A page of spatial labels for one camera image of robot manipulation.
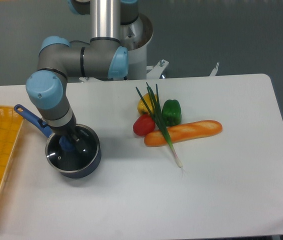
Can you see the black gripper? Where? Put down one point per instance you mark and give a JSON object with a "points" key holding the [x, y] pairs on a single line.
{"points": [[68, 130]]}

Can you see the glass lid blue knob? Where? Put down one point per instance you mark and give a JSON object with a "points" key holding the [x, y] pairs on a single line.
{"points": [[66, 157]]}

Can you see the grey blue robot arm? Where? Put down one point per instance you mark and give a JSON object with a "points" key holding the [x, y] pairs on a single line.
{"points": [[58, 60]]}

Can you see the red bell pepper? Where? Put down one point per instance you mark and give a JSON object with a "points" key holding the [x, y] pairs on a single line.
{"points": [[144, 125]]}

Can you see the yellow bell pepper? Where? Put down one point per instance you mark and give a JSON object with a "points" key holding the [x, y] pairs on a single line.
{"points": [[142, 108]]}

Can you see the green spring onion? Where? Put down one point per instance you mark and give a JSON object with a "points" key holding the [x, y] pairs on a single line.
{"points": [[157, 116]]}

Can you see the green bell pepper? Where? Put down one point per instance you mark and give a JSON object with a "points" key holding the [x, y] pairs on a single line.
{"points": [[171, 112]]}

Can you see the orange baguette bread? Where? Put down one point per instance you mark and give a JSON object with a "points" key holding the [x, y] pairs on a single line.
{"points": [[184, 132]]}

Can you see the white table bracket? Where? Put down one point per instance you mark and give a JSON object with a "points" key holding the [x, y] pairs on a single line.
{"points": [[215, 70]]}

